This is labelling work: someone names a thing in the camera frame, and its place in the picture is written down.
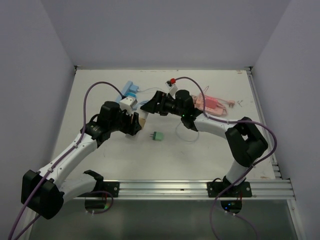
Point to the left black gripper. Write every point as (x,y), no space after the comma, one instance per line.
(132,127)

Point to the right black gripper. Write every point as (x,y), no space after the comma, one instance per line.
(152,106)

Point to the tan cube socket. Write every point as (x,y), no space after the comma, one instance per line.
(143,115)

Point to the green charger plug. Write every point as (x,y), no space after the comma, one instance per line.
(157,136)

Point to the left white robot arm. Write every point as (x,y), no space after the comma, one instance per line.
(46,190)

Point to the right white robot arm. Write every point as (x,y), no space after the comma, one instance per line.
(245,141)

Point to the blue round plug adapter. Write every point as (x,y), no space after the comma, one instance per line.
(132,95)

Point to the red pink charger plug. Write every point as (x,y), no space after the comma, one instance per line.
(210,103)

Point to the blue power strip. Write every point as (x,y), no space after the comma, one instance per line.
(130,87)

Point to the pink power strip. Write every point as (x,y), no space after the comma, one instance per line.
(217,111)

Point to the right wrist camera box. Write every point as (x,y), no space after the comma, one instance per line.
(171,85)

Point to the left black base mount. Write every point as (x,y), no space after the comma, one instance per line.
(112,187)

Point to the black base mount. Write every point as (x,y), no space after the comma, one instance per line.
(112,187)
(225,190)

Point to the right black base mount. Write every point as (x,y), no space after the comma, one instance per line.
(225,190)

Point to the aluminium front rail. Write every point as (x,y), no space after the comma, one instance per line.
(276,189)

